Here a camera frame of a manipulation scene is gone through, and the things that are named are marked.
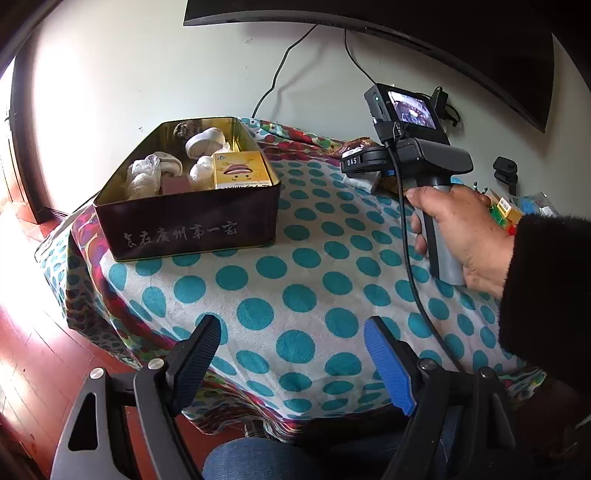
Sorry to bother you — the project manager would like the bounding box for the small yellow box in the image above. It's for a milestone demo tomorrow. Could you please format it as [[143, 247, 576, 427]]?
[[489, 196, 525, 224]]

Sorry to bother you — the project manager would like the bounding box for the person's right hand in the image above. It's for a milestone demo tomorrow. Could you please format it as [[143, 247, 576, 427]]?
[[405, 182, 515, 301]]

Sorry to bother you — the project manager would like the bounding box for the clear plastic bag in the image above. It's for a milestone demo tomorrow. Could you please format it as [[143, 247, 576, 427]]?
[[517, 190, 561, 220]]

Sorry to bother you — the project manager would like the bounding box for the black webcam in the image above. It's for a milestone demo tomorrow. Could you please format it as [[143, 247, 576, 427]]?
[[492, 156, 519, 197]]

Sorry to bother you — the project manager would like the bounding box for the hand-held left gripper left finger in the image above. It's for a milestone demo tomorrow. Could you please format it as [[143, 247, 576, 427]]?
[[48, 314, 223, 480]]

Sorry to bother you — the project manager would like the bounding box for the dark wooden door frame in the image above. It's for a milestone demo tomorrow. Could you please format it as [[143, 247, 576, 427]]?
[[9, 46, 70, 227]]

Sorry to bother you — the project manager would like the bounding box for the black television cable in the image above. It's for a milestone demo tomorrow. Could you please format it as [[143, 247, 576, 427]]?
[[250, 24, 319, 121], [344, 28, 377, 86]]

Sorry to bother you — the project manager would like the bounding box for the small red box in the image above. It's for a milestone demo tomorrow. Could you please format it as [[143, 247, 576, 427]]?
[[159, 174, 191, 195]]

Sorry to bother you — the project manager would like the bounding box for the polka dot blanket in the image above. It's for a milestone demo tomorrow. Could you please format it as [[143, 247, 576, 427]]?
[[34, 117, 550, 435]]

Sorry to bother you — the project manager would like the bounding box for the brown snack bag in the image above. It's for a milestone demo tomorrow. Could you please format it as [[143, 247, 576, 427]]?
[[330, 137, 382, 160]]

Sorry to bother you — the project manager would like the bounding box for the dark red tin box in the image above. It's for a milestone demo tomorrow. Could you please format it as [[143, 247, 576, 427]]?
[[92, 116, 283, 263]]

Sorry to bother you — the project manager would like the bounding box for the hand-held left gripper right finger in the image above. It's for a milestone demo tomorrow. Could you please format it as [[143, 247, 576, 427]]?
[[364, 316, 517, 480]]

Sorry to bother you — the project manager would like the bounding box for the green and red box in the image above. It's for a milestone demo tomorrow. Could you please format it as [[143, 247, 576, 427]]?
[[490, 210, 515, 236]]

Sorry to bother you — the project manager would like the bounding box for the white sock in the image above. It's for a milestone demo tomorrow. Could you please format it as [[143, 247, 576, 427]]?
[[185, 127, 228, 158]]

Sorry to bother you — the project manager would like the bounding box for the black flat screen television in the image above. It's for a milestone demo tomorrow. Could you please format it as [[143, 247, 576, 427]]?
[[183, 0, 555, 134]]

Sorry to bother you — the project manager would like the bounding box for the person's leg in jeans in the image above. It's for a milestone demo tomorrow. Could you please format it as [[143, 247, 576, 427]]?
[[203, 411, 462, 480]]

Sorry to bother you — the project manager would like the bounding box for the yellow cartoon carton box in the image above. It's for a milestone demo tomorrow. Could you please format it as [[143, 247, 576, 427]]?
[[212, 150, 273, 190]]

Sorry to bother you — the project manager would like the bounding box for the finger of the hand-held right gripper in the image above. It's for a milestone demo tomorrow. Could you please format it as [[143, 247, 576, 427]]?
[[345, 168, 397, 180]]

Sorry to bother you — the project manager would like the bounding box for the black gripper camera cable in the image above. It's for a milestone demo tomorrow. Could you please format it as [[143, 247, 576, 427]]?
[[383, 122, 465, 372]]

